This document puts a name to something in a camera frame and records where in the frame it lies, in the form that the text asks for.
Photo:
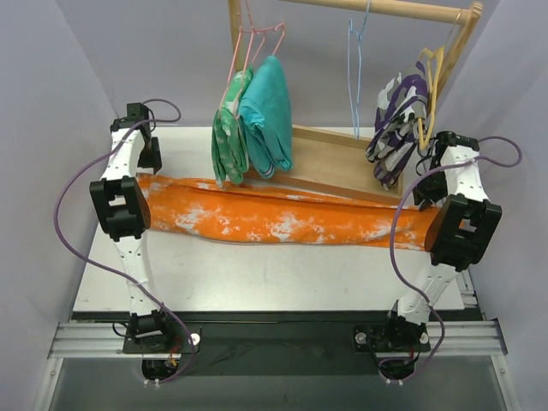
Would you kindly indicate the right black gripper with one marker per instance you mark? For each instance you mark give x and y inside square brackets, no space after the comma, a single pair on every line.
[426,193]

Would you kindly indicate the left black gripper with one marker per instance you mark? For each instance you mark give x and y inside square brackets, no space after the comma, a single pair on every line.
[151,155]

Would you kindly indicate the orange tie-dye trousers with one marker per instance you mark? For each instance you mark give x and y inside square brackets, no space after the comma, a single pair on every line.
[269,215]

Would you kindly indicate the blue wire hanger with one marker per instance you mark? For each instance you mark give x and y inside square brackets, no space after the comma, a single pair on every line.
[355,38]

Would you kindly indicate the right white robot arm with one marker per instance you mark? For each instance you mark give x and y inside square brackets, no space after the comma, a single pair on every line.
[457,238]

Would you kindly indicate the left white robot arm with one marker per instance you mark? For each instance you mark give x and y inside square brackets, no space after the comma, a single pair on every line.
[124,215]

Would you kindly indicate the green patterned trousers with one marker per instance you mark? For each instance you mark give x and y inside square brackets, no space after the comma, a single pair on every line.
[228,146]

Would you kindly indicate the purple camouflage trousers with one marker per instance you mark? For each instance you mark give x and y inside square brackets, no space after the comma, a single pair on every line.
[401,104]

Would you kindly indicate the teal trousers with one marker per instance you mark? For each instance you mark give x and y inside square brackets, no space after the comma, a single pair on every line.
[265,111]

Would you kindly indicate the yellow plastic hanger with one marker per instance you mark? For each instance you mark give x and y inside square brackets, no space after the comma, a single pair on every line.
[434,63]

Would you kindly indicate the wooden clothes rack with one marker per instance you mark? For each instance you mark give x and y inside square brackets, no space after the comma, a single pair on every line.
[334,163]

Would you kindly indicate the aluminium mounting rail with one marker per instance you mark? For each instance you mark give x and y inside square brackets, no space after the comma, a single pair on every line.
[457,338]

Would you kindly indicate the pink wire hanger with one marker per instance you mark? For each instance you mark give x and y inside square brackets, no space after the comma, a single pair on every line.
[279,38]
[240,59]

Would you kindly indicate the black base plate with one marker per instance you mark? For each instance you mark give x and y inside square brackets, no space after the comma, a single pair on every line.
[223,359]

